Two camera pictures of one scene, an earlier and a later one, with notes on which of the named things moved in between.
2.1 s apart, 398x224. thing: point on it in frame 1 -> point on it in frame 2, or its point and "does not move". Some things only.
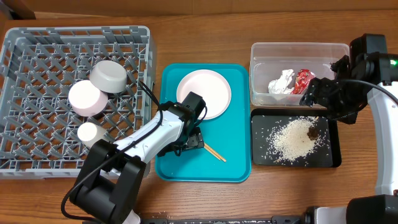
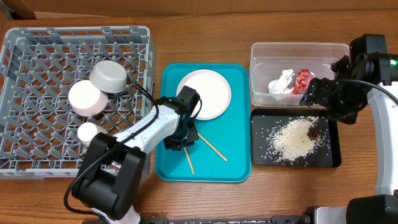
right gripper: (317, 94) does not move
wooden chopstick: (209, 149) -> (189, 160)
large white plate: (211, 86) does not move
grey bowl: (108, 76) does not move
